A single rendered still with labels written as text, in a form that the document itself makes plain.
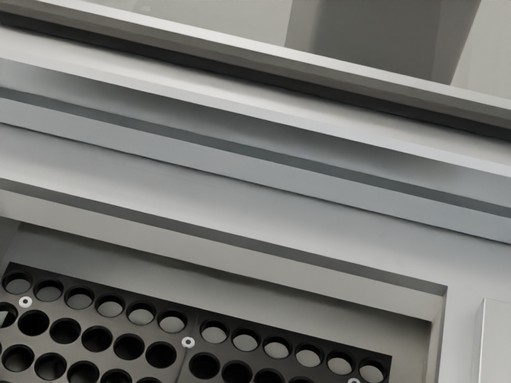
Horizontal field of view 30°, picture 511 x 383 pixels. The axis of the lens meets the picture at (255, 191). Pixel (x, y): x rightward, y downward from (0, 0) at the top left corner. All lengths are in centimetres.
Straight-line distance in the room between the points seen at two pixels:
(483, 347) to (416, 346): 14
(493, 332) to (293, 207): 10
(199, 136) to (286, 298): 14
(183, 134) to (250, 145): 3
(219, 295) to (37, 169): 14
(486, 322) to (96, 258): 23
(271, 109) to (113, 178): 8
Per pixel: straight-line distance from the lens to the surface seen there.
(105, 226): 42
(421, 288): 40
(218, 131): 39
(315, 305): 51
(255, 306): 51
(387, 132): 39
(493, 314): 38
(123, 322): 42
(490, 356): 37
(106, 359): 41
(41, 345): 42
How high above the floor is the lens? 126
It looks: 49 degrees down
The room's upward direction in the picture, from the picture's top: 10 degrees clockwise
